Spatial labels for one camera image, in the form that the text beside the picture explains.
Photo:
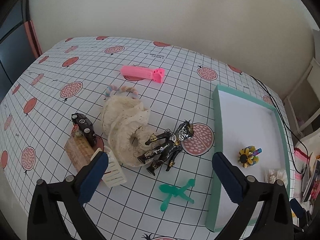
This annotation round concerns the wafer biscuit packet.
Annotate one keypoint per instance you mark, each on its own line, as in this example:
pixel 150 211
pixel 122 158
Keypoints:
pixel 79 150

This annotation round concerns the pink crochet blanket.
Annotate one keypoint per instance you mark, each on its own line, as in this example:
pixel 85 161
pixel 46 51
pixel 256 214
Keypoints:
pixel 302 163

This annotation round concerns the black gold action figure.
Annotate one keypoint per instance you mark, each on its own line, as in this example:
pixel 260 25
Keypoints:
pixel 169 149

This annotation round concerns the white bed frame shelf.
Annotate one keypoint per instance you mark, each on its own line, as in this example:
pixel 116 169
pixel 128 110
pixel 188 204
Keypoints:
pixel 302 103

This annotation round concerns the cream plastic hair claw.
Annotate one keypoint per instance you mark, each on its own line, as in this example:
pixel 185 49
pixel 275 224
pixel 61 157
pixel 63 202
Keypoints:
pixel 113 175

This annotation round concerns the pink bed frame edge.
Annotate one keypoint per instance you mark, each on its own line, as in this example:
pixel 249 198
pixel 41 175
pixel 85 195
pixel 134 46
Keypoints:
pixel 32 38

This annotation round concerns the cotton swabs bag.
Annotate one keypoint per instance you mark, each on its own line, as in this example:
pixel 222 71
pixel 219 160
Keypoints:
pixel 271 175

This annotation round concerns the cream lace scrunchie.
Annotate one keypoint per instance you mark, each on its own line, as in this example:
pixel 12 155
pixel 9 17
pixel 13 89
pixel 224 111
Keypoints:
pixel 125 123

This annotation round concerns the teal shallow box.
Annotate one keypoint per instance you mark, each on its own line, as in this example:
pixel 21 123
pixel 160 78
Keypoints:
pixel 242 120

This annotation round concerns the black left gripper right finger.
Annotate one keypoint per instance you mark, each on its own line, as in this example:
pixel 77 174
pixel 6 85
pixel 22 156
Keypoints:
pixel 230 176

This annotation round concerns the colourful plastic flower toy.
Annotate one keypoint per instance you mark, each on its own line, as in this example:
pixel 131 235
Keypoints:
pixel 249 156

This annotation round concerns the pink hair comb clip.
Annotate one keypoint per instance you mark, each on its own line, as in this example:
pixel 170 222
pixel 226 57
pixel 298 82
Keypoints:
pixel 137 72

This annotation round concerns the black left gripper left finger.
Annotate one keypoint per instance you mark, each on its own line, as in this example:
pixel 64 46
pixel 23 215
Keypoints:
pixel 84 188

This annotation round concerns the pomegranate grid bed sheet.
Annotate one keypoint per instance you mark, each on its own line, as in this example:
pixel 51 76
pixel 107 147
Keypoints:
pixel 72 77

